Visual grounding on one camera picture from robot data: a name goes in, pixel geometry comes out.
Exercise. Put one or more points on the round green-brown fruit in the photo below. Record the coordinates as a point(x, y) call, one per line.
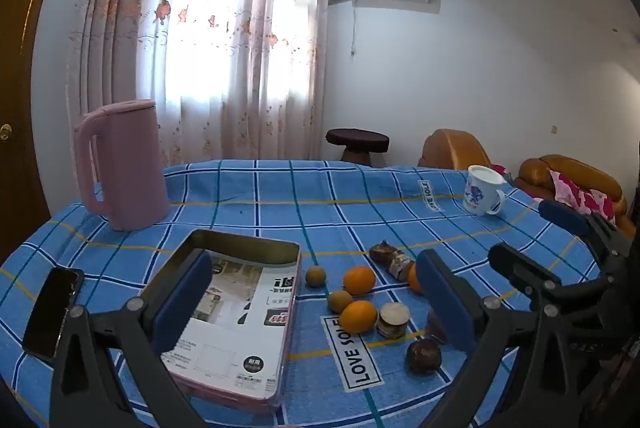
point(315, 277)
point(340, 301)

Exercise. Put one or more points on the pink electric kettle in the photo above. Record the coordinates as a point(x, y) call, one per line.
point(130, 168)

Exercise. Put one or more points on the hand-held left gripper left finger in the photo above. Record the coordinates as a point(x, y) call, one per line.
point(182, 303)

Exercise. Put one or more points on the blue plaid tablecloth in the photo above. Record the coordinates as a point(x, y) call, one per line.
point(300, 208)

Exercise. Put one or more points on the dark brown round stool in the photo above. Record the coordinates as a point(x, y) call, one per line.
point(357, 140)

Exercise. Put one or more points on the pink rectangular tin tray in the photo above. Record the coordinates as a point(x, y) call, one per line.
point(250, 308)

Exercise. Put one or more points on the dark purple round fruit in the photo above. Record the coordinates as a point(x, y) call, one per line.
point(422, 356)

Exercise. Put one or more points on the brown crumpled wrapped snack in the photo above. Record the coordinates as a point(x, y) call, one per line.
point(392, 258)

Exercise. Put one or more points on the black smartphone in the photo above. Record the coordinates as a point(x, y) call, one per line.
point(50, 313)

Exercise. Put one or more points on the small jar with beige lid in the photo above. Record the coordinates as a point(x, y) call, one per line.
point(392, 320)

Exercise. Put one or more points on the brown leather armchair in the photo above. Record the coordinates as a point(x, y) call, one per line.
point(452, 150)
point(575, 173)

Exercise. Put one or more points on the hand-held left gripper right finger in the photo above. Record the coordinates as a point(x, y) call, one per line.
point(442, 298)

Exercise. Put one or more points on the orange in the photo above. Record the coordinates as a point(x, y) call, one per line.
point(413, 280)
point(359, 280)
point(358, 315)

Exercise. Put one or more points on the white mug with blue print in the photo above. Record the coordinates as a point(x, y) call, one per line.
point(481, 190)

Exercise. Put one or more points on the sheer floral curtain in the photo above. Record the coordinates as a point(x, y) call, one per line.
point(225, 33)

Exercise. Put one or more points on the brass door knob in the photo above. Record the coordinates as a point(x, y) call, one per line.
point(5, 132)

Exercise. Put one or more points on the pink floral cloth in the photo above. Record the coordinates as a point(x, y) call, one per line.
point(575, 195)

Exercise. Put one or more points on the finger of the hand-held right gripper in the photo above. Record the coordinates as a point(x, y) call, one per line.
point(520, 265)
point(562, 214)

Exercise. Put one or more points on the brown wooden door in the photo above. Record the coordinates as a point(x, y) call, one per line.
point(20, 83)

